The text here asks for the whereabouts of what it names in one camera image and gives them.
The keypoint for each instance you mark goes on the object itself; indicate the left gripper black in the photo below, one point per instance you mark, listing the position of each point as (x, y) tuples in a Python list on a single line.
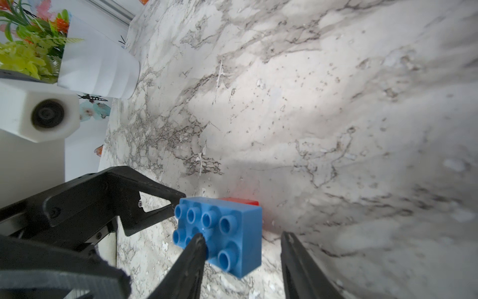
[(48, 247)]

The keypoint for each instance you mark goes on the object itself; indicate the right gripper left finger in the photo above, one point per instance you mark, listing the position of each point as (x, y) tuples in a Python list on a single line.
[(184, 279)]

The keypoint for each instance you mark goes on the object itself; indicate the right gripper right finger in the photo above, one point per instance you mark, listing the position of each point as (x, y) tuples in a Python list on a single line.
[(303, 279)]

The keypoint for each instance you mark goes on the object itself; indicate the blue lego brick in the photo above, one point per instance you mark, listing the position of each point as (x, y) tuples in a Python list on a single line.
[(232, 232)]

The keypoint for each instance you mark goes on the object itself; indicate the red lego brick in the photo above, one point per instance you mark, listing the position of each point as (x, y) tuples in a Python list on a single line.
[(241, 201)]

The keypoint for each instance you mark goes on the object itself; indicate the flower plant white pot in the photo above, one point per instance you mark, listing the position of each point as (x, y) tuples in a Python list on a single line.
[(61, 49)]

